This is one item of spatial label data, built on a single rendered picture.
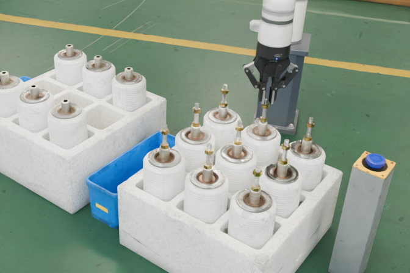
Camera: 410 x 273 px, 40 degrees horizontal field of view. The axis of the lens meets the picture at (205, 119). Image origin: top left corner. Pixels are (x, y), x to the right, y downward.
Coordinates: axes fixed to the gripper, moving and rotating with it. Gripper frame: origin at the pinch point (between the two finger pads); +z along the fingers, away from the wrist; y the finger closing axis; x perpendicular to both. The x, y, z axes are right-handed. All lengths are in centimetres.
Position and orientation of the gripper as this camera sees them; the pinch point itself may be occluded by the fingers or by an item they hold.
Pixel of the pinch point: (267, 95)
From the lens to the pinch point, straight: 133.0
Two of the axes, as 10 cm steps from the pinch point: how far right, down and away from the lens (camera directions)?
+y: 9.9, -0.2, 1.2
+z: -0.5, 8.5, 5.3
